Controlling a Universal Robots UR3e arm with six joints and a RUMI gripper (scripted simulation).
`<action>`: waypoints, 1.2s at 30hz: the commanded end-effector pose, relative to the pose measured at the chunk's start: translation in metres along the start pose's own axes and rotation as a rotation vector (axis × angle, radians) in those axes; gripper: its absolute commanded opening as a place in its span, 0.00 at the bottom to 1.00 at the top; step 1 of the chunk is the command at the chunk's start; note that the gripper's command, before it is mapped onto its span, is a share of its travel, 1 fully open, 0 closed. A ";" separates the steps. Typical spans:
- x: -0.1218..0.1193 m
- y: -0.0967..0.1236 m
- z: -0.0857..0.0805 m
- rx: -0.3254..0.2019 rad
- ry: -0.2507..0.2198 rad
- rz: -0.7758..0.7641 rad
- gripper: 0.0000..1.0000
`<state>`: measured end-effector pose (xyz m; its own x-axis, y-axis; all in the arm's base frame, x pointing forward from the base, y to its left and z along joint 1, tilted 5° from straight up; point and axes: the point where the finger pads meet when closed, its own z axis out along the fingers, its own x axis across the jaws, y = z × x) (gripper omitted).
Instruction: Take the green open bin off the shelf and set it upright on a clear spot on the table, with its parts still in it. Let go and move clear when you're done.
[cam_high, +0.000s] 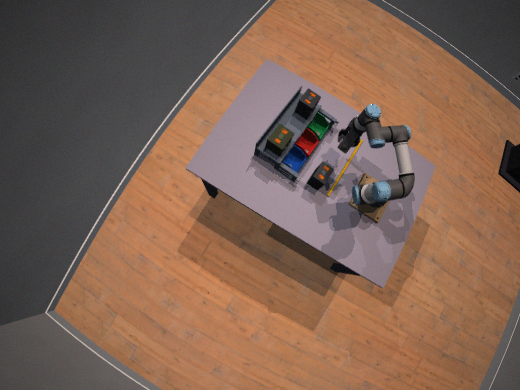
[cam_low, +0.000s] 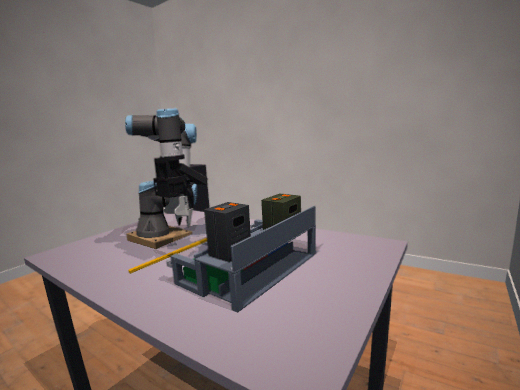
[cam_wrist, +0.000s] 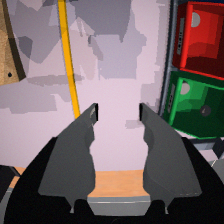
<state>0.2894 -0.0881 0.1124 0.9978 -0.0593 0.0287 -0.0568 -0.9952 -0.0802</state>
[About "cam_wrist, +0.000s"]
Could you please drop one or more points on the red open bin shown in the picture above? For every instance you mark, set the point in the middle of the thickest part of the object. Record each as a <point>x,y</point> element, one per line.
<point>206,45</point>

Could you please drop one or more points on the yellow bar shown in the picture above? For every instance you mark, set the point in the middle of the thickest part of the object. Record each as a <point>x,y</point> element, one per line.
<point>67,55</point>

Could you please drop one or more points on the green bin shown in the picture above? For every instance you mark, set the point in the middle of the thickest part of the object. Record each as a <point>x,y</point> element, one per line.
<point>188,118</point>

